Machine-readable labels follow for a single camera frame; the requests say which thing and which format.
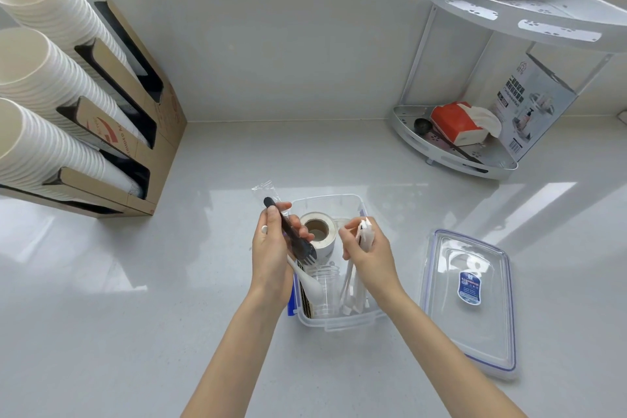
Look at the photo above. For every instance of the person's left hand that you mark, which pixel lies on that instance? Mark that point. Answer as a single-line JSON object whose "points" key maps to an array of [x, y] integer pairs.
{"points": [[269, 261]]}

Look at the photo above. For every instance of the person's right hand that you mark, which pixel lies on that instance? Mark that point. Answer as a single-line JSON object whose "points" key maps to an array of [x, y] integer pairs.
{"points": [[374, 266]]}

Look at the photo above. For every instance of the person's left thumb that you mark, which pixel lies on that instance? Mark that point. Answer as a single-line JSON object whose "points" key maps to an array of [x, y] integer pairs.
{"points": [[301, 229]]}

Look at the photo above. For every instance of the person's right thumb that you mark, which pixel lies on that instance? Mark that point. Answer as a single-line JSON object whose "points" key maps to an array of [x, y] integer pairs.
{"points": [[348, 244]]}

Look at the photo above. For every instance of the black fork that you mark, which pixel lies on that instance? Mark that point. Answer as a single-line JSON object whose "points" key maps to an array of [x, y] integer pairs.
{"points": [[289, 231]]}

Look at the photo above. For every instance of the white plastic utensils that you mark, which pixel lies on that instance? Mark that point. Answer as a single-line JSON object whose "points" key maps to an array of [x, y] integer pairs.
{"points": [[365, 234]]}

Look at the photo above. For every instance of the person's left forearm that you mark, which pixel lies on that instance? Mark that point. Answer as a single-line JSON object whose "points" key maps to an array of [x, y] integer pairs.
{"points": [[235, 359]]}

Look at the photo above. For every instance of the person's right forearm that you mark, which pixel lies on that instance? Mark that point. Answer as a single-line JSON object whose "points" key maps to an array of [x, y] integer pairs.
{"points": [[441, 359]]}

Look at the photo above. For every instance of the white tape roll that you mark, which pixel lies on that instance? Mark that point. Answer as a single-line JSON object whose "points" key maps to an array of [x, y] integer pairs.
{"points": [[326, 239]]}

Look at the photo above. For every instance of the bundle of white plastic cutlery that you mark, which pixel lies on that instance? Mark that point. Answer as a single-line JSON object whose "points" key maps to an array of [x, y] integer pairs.
{"points": [[353, 293]]}

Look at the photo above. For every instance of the clear plastic cup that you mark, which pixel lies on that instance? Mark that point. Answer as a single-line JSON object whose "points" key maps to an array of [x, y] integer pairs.
{"points": [[327, 290]]}

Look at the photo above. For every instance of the white plastic spoon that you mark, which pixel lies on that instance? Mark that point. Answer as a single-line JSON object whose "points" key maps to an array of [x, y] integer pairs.
{"points": [[306, 280]]}

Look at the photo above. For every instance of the black and gold packet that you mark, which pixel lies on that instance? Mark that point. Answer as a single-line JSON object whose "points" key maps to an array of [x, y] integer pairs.
{"points": [[304, 302]]}

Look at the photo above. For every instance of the clear plastic storage container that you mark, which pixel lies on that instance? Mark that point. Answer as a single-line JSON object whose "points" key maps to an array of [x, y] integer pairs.
{"points": [[343, 322]]}

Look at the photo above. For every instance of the black measuring scoop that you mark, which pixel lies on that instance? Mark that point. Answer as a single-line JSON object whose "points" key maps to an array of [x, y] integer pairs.
{"points": [[422, 125]]}

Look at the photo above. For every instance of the clear container lid blue seal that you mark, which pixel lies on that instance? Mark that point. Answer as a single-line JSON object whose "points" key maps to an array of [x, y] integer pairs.
{"points": [[470, 315]]}

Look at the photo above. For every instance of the red tissue pack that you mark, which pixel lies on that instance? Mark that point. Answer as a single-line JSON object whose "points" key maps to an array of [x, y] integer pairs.
{"points": [[455, 126]]}

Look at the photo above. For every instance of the brown cardboard cup holder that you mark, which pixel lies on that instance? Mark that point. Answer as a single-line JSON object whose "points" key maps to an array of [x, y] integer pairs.
{"points": [[164, 138]]}

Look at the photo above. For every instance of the grey printed product box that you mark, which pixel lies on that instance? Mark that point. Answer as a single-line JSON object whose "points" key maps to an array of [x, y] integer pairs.
{"points": [[534, 104]]}

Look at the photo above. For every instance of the stack of white paper cups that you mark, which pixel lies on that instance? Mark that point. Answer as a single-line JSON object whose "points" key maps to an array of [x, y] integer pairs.
{"points": [[44, 79], [39, 148], [54, 6]]}

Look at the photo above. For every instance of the white two-tier corner rack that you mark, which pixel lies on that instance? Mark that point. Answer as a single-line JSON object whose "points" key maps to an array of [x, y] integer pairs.
{"points": [[514, 1]]}

